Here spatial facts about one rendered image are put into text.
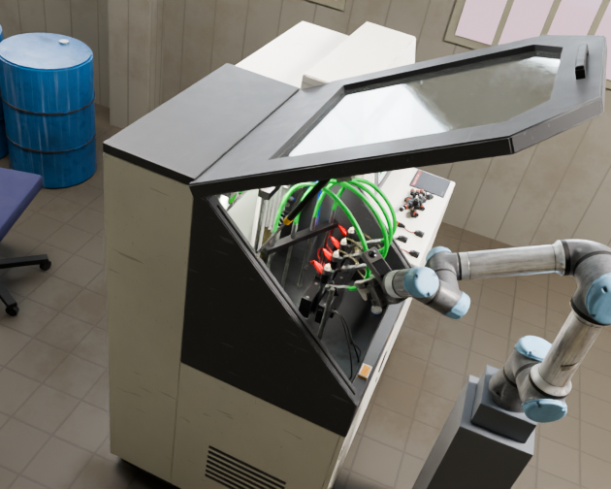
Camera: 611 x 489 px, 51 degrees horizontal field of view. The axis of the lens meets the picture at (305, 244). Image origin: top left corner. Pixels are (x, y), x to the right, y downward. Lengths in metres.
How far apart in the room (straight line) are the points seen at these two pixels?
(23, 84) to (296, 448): 2.61
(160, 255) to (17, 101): 2.29
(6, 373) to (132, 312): 1.20
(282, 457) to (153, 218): 0.92
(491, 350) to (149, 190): 2.41
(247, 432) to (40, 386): 1.21
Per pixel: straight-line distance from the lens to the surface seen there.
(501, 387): 2.15
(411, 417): 3.20
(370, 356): 2.05
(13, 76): 3.96
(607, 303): 1.70
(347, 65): 2.35
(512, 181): 4.32
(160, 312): 2.03
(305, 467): 2.23
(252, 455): 2.31
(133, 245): 1.92
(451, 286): 1.68
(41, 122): 4.02
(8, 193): 3.28
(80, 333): 3.32
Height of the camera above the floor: 2.41
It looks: 38 degrees down
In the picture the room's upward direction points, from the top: 13 degrees clockwise
